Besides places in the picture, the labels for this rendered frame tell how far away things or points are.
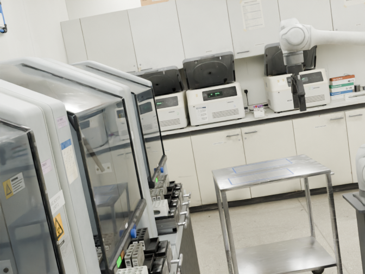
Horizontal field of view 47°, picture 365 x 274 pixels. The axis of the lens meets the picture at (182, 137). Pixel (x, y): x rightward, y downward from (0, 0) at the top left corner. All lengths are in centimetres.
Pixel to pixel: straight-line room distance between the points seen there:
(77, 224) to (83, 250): 7
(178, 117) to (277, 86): 103
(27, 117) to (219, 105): 350
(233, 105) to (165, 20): 114
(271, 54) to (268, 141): 91
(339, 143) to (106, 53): 257
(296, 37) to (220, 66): 274
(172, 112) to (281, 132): 111
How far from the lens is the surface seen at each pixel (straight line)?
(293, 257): 268
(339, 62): 507
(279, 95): 431
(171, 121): 428
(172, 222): 201
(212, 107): 426
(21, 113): 84
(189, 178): 438
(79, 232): 102
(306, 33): 186
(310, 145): 442
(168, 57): 454
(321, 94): 439
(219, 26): 454
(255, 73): 489
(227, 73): 465
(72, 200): 100
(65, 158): 100
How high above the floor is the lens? 146
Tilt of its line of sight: 8 degrees down
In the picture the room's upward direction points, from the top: 10 degrees counter-clockwise
